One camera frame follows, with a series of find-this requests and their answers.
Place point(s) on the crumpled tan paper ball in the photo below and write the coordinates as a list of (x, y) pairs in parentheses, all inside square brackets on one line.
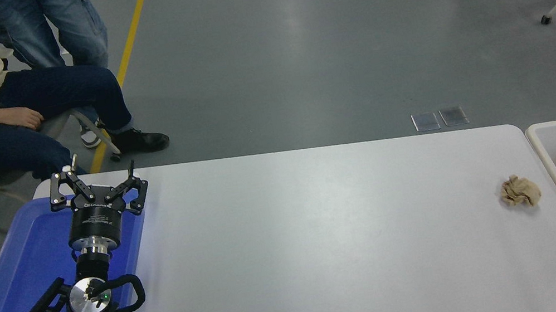
[(520, 191)]

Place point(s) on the person's right hand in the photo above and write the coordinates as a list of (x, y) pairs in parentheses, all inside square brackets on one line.
[(23, 118)]

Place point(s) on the silver floor plate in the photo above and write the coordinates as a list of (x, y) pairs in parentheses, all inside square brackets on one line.
[(454, 116), (426, 121)]

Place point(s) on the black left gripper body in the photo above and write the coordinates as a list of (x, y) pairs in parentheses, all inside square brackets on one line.
[(96, 223)]

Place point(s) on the grey office chair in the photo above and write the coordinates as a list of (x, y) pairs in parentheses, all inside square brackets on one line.
[(100, 138)]

